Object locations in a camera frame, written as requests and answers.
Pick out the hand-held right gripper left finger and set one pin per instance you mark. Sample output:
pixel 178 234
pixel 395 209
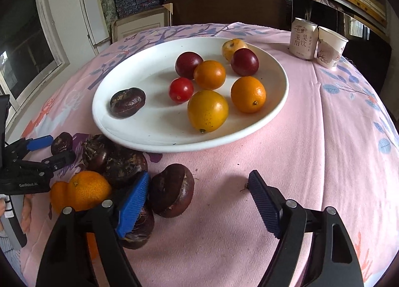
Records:
pixel 134 202

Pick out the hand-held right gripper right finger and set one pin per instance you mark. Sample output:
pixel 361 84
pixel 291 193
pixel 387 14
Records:
pixel 265 206

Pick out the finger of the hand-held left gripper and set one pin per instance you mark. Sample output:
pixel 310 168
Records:
pixel 40 143
pixel 62 159

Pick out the dark water chestnut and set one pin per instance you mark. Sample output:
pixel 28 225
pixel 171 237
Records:
pixel 143 227
pixel 93 153
pixel 61 143
pixel 171 190
pixel 124 165
pixel 127 102

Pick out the small orange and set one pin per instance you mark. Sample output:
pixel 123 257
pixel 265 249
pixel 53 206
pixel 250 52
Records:
pixel 57 196
pixel 248 94

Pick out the mandarin orange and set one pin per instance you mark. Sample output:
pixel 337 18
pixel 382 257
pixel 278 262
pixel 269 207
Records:
pixel 87 190
pixel 92 245

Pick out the white plate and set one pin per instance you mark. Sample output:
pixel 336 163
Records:
pixel 149 124

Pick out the yellow orange round fruit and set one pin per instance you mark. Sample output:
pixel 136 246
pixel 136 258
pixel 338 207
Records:
pixel 209 75
pixel 207 110

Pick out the red cherry tomato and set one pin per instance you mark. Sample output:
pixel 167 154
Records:
pixel 181 89

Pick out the dark red plum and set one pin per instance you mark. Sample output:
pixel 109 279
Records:
pixel 244 61
pixel 188 64

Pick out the pale yellow fruit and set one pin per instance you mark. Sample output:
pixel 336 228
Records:
pixel 230 48

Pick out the person's left forearm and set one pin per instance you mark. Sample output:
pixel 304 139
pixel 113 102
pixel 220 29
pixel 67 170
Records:
pixel 7 243

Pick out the pink printed tablecloth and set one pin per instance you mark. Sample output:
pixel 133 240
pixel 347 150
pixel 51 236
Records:
pixel 218 181

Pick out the white framed window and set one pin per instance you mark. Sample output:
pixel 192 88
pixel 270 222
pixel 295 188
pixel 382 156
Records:
pixel 25 40

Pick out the pale framed panel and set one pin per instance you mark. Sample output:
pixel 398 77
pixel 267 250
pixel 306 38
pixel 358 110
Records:
pixel 140 25

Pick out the white paper cup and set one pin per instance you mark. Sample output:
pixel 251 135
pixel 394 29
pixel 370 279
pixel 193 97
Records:
pixel 330 48

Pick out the pale drink can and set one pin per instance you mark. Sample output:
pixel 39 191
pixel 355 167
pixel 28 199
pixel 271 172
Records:
pixel 303 39

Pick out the dark wooden board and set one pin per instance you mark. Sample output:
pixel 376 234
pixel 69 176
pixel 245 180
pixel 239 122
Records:
pixel 227 9

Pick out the dark glass panel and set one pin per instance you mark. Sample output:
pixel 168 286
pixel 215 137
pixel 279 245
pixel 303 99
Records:
pixel 311 9

